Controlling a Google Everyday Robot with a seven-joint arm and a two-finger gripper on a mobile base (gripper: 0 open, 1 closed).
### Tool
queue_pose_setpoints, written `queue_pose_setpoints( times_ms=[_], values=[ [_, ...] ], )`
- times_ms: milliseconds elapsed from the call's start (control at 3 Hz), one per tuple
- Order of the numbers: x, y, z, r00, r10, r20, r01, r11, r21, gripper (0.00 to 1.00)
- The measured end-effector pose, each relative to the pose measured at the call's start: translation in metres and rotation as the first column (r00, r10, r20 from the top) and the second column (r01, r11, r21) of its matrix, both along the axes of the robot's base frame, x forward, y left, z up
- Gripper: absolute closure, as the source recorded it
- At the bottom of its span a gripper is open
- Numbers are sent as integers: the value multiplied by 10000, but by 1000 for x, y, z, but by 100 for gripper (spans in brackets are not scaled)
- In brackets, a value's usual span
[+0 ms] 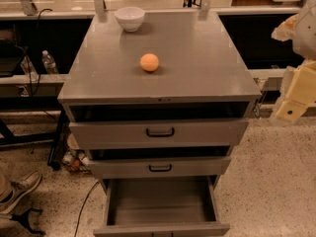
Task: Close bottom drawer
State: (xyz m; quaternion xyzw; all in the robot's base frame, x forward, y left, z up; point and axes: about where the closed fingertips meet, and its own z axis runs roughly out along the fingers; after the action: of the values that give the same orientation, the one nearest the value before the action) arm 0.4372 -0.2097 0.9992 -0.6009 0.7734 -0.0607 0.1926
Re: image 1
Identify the grey bottom drawer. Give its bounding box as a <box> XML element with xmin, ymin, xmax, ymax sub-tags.
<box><xmin>94</xmin><ymin>177</ymin><xmax>230</xmax><ymax>237</ymax></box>

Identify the grey drawer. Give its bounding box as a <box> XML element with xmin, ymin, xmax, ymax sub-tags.
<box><xmin>89</xmin><ymin>157</ymin><xmax>231</xmax><ymax>179</ymax></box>
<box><xmin>70</xmin><ymin>118</ymin><xmax>248</xmax><ymax>150</ymax></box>
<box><xmin>94</xmin><ymin>177</ymin><xmax>230</xmax><ymax>237</ymax></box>

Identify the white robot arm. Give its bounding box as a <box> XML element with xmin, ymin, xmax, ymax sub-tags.
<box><xmin>271</xmin><ymin>0</ymin><xmax>316</xmax><ymax>125</ymax></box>

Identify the grey top drawer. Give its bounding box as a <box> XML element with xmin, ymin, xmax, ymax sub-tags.
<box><xmin>70</xmin><ymin>118</ymin><xmax>248</xmax><ymax>150</ymax></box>

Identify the grey drawer cabinet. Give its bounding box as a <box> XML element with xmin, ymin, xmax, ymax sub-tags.
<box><xmin>57</xmin><ymin>9</ymin><xmax>262</xmax><ymax>196</ymax></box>

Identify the grey middle drawer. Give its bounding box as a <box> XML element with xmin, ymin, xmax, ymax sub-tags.
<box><xmin>89</xmin><ymin>157</ymin><xmax>231</xmax><ymax>179</ymax></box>

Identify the orange ball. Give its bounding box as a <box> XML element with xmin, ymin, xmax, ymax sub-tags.
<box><xmin>140</xmin><ymin>53</ymin><xmax>159</xmax><ymax>72</ymax></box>

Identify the white bowl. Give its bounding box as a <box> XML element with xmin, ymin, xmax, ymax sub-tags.
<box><xmin>115</xmin><ymin>7</ymin><xmax>145</xmax><ymax>32</ymax></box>

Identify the clutter basket under table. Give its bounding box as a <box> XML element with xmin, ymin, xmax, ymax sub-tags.
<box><xmin>62</xmin><ymin>133</ymin><xmax>90</xmax><ymax>173</ymax></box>

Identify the clear plastic water bottle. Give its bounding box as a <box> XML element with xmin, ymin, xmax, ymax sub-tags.
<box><xmin>41</xmin><ymin>50</ymin><xmax>58</xmax><ymax>74</ymax></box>

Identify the black chair base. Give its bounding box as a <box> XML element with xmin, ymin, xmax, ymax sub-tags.
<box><xmin>0</xmin><ymin>207</ymin><xmax>45</xmax><ymax>236</ymax></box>

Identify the grey sneaker shoe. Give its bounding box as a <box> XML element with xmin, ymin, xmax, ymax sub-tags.
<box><xmin>0</xmin><ymin>171</ymin><xmax>42</xmax><ymax>214</ymax></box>

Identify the black floor cable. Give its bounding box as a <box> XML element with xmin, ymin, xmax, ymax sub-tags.
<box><xmin>73</xmin><ymin>180</ymin><xmax>101</xmax><ymax>237</ymax></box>

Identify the black table leg frame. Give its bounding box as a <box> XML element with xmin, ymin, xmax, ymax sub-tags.
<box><xmin>0</xmin><ymin>111</ymin><xmax>67</xmax><ymax>171</ymax></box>

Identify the black hanging cable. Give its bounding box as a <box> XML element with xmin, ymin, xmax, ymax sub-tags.
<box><xmin>13</xmin><ymin>8</ymin><xmax>58</xmax><ymax>123</ymax></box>

